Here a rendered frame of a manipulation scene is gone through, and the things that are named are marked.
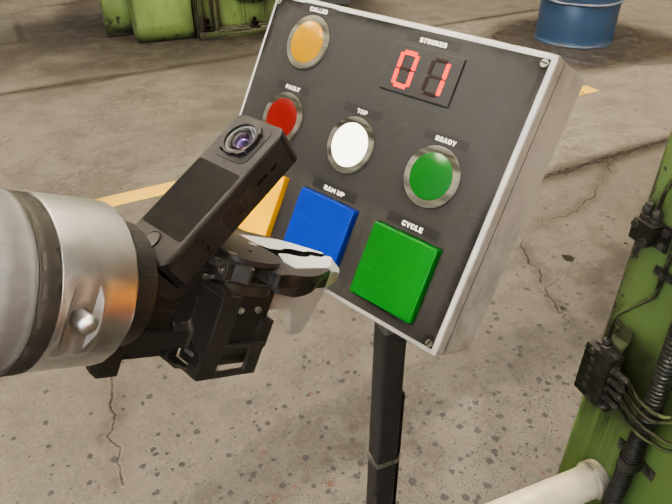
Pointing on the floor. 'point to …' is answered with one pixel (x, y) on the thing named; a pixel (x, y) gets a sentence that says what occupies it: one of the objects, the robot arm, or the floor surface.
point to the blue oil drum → (577, 23)
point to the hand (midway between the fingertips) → (327, 260)
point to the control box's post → (385, 412)
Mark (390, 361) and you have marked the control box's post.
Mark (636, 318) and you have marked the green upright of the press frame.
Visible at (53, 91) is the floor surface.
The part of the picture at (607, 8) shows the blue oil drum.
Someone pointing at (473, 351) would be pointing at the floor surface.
